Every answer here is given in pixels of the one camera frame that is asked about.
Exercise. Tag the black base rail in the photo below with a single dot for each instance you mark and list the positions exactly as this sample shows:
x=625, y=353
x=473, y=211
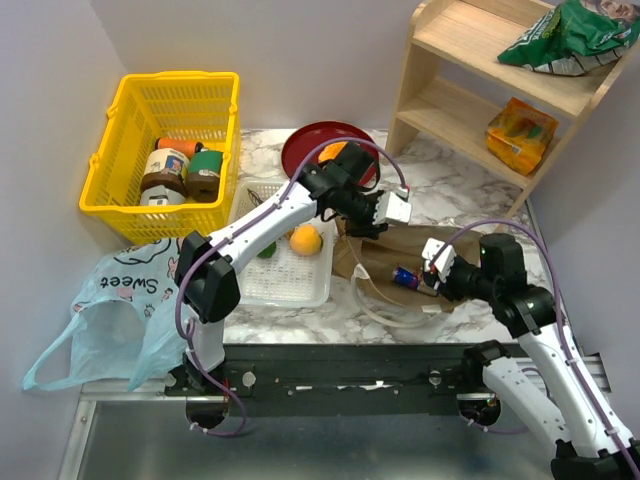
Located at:
x=346, y=380

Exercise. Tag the yellow berries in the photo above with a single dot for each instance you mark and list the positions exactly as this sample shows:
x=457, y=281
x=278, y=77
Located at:
x=254, y=197

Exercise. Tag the blue silver drink can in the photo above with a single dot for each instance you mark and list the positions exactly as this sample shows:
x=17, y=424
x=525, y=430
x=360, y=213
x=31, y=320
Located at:
x=411, y=279

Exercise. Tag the brown paper bag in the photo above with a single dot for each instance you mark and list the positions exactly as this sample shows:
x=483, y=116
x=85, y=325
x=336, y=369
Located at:
x=370, y=266

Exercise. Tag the orange packaged food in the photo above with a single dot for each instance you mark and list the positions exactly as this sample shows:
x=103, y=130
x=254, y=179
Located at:
x=519, y=136

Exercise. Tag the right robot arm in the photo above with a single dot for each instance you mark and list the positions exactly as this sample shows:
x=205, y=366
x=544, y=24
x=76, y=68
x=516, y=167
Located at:
x=572, y=416

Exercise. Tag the red round tray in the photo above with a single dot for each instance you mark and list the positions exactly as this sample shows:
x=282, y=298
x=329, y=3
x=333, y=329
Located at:
x=305, y=150

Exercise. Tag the light blue plastic grocery bag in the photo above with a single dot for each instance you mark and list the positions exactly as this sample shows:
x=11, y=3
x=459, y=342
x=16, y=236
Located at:
x=122, y=322

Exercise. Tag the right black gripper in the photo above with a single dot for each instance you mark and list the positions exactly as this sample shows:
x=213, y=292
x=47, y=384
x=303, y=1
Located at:
x=446, y=288

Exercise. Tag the green snack packet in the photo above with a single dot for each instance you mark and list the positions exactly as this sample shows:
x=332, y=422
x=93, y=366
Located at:
x=576, y=37

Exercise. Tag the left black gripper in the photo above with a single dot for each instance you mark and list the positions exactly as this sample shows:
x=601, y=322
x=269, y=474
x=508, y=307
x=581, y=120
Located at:
x=365, y=228

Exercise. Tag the grey white packaged item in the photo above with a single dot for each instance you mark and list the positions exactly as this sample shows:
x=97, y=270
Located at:
x=161, y=196

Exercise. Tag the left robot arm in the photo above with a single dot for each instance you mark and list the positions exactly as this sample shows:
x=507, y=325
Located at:
x=209, y=266

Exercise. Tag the yellow plastic shopping basket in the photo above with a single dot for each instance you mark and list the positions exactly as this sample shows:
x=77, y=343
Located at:
x=188, y=105

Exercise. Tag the orange ring doughnut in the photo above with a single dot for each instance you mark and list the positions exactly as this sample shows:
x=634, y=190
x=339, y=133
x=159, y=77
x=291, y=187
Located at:
x=330, y=152

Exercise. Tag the white plastic perforated basket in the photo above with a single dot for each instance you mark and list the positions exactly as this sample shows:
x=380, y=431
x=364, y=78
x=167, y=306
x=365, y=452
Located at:
x=288, y=280

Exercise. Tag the white labelled brown jar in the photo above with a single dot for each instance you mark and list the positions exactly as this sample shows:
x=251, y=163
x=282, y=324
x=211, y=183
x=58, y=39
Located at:
x=166, y=167

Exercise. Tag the orange citrus fruit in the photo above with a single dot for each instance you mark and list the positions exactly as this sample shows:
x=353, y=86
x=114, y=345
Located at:
x=306, y=240

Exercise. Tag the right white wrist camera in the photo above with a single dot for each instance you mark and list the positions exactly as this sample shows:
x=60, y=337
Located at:
x=438, y=258

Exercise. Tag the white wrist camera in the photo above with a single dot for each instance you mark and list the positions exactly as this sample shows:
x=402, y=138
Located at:
x=392, y=209
x=438, y=258

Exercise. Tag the orange capped bottle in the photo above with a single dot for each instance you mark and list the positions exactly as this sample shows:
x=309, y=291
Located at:
x=186, y=147

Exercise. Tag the wooden shelf unit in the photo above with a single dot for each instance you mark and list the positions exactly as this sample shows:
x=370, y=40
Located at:
x=453, y=85

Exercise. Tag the green lidded brown jar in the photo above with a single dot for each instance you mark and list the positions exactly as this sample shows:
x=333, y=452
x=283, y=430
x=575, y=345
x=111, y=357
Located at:
x=203, y=176

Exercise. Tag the green lime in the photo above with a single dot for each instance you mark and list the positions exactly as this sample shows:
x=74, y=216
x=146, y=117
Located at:
x=268, y=252

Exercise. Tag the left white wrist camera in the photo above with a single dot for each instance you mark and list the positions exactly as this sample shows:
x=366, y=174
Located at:
x=392, y=209

